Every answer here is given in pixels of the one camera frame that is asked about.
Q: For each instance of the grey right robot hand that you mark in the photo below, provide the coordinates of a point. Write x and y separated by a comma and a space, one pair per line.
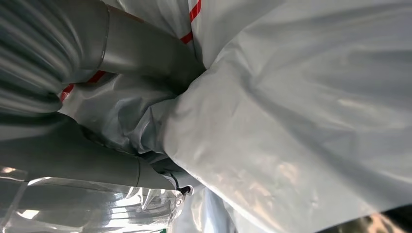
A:
80, 160

